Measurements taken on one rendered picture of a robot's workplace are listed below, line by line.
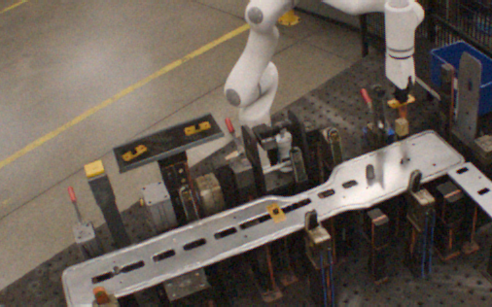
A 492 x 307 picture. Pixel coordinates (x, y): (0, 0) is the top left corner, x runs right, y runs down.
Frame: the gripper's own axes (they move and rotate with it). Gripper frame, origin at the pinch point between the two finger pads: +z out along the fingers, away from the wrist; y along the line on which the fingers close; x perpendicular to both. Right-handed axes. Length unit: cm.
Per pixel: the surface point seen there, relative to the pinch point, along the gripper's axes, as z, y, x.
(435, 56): 12.2, -30.0, 35.3
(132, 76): 128, -296, -52
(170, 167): 20, -30, -71
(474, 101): 9.6, 4.5, 26.8
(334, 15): 107, -253, 104
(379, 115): 16.8, -14.7, 0.3
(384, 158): 27.4, -4.9, -3.8
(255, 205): 27, -7, -51
